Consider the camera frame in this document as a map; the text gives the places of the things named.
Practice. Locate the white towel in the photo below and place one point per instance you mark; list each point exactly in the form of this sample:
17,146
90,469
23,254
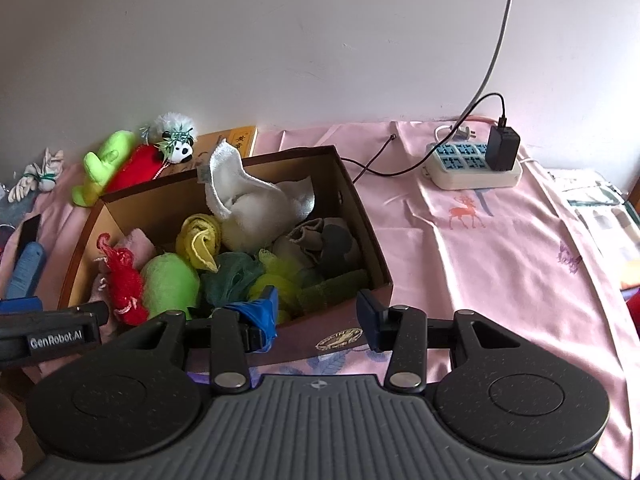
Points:
250,210

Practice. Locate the white bunny doll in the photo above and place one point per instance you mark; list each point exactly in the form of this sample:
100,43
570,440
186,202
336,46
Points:
51,170

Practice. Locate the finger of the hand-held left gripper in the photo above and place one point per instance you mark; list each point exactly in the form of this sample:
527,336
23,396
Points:
20,305

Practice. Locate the black smartphone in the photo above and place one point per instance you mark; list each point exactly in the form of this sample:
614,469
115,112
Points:
30,237

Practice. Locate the red mesh sponge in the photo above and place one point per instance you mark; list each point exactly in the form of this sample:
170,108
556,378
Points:
125,280

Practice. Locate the yellow flat box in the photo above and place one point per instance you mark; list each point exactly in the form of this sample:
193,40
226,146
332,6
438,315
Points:
235,139

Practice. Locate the white gloves bundle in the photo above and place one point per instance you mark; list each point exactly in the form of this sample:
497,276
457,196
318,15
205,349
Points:
24,187

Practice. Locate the dark green cloth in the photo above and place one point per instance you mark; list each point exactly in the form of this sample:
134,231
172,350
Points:
332,291

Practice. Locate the grey sock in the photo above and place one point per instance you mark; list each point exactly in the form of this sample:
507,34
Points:
320,245

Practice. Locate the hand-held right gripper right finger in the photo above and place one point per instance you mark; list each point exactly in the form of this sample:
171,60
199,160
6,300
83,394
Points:
370,317

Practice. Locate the black charger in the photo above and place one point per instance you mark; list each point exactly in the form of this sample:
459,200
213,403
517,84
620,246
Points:
502,149

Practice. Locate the yellow cloth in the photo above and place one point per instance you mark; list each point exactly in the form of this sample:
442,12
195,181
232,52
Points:
200,242

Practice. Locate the lime yellow plush toy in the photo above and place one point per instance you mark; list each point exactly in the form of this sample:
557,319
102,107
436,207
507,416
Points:
107,160

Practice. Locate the white power strip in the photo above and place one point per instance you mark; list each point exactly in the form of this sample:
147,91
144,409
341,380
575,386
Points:
475,175

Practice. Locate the brown cardboard box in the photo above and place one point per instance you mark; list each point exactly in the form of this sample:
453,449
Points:
360,240

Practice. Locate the red plush toy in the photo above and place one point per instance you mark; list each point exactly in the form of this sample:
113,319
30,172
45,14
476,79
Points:
137,170

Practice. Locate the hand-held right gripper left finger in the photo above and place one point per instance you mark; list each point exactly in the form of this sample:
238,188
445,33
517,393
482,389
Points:
262,317

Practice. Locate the green plush toy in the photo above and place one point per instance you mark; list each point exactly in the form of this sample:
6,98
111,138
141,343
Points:
170,282

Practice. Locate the blue oval case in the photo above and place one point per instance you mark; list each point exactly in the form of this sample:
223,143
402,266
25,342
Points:
25,270

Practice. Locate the clear plastic packets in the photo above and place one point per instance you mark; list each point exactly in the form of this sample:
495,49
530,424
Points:
600,220

